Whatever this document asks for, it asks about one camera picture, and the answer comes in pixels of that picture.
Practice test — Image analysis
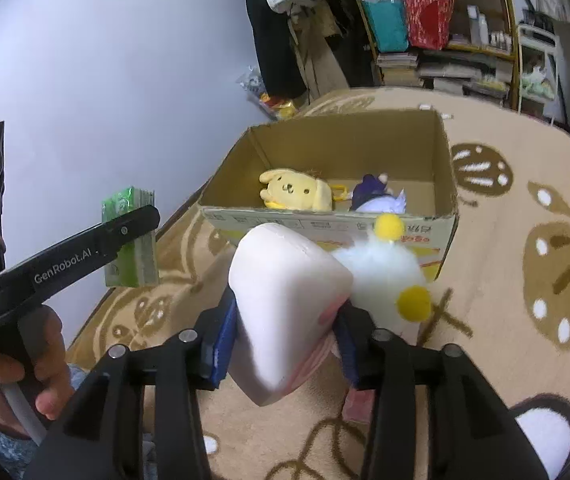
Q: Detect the person left hand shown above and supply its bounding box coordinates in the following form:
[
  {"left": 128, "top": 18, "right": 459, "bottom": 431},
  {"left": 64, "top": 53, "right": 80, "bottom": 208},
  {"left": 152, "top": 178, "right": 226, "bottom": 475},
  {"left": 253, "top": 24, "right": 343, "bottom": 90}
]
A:
[{"left": 0, "top": 307, "right": 75, "bottom": 437}]

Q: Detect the plastic bag with toys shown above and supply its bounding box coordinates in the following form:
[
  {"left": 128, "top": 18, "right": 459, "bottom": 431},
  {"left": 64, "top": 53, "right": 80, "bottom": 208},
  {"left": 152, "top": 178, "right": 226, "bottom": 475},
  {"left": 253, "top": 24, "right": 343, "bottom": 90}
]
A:
[{"left": 236, "top": 65, "right": 311, "bottom": 122}]

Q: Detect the pink tissue pack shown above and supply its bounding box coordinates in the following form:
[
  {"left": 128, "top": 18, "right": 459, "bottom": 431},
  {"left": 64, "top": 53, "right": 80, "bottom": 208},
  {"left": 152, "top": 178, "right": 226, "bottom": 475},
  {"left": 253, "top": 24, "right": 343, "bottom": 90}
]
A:
[{"left": 341, "top": 388, "right": 375, "bottom": 425}]

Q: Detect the beige patterned rug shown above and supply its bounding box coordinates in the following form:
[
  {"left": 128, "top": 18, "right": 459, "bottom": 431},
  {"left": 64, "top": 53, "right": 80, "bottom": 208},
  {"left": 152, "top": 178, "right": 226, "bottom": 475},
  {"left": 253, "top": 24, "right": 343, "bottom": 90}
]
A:
[{"left": 64, "top": 86, "right": 570, "bottom": 480}]

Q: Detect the teal bag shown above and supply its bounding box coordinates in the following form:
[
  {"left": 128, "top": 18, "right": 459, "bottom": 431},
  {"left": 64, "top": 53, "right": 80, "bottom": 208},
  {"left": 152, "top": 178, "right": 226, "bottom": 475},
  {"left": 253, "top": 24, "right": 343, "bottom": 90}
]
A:
[{"left": 362, "top": 0, "right": 409, "bottom": 53}]

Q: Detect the white fluffy yellow pompom plush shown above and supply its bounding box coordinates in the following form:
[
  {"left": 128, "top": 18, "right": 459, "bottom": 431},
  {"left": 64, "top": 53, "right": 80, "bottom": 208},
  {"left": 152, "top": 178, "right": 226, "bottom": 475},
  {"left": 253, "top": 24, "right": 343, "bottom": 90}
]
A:
[{"left": 333, "top": 214, "right": 431, "bottom": 344}]

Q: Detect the stack of books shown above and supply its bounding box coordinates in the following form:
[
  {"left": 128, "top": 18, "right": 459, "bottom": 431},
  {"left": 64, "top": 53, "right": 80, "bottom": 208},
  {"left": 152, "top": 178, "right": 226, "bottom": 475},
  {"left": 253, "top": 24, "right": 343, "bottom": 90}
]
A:
[{"left": 376, "top": 52, "right": 423, "bottom": 87}]

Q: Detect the wooden bookshelf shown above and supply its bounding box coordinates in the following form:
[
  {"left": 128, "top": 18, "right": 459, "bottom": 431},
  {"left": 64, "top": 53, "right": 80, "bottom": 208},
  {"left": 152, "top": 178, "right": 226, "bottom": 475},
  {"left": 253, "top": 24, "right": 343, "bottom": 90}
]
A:
[{"left": 358, "top": 0, "right": 519, "bottom": 108}]

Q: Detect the purple haired doll plush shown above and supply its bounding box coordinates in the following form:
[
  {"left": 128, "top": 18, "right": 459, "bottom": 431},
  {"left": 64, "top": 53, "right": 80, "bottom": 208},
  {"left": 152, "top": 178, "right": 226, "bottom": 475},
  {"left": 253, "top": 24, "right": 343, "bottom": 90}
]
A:
[{"left": 350, "top": 174, "right": 407, "bottom": 214}]

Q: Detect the pink white cube plush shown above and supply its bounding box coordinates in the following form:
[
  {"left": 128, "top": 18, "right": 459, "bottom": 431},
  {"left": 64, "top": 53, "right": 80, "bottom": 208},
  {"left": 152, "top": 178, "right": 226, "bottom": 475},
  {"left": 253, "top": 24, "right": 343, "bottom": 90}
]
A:
[{"left": 229, "top": 223, "right": 353, "bottom": 406}]

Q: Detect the white trolley rack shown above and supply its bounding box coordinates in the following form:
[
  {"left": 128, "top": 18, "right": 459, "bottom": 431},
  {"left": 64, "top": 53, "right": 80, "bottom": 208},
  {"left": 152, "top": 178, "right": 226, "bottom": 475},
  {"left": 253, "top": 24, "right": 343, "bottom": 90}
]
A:
[{"left": 517, "top": 22, "right": 559, "bottom": 124}]

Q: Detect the black hanging coat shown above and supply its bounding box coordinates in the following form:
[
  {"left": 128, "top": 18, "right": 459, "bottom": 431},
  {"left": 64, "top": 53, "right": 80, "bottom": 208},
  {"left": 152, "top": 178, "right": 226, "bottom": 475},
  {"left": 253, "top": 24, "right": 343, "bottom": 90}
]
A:
[{"left": 246, "top": 0, "right": 307, "bottom": 100}]

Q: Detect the green tissue pack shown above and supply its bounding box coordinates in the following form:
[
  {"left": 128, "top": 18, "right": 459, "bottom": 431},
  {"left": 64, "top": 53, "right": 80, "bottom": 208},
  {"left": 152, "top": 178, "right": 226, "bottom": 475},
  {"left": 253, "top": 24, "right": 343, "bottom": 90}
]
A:
[{"left": 102, "top": 186, "right": 159, "bottom": 288}]

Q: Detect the cardboard box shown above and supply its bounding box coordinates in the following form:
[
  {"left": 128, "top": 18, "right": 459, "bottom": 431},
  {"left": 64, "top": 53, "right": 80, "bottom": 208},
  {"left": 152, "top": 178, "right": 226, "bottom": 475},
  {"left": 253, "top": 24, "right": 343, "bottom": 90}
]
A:
[{"left": 198, "top": 110, "right": 458, "bottom": 281}]

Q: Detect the red gift bag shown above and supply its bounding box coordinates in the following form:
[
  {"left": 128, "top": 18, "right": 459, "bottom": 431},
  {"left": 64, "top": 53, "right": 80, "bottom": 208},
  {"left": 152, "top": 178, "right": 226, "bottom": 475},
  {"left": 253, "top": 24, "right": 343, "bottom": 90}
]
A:
[{"left": 402, "top": 0, "right": 454, "bottom": 50}]

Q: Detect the yellow dog plush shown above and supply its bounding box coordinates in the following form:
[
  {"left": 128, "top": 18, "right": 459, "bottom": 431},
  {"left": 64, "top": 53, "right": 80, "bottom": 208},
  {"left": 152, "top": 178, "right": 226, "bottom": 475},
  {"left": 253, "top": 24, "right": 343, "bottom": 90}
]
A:
[{"left": 259, "top": 168, "right": 351, "bottom": 211}]

